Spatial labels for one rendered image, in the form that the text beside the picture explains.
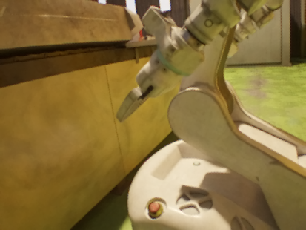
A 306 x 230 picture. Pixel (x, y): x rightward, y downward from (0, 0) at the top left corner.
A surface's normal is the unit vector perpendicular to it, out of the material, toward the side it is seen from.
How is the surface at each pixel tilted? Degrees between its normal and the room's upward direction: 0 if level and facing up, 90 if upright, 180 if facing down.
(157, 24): 84
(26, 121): 91
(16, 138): 91
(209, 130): 90
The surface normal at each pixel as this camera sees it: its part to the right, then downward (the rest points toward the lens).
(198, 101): -0.46, 0.20
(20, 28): 0.85, -0.13
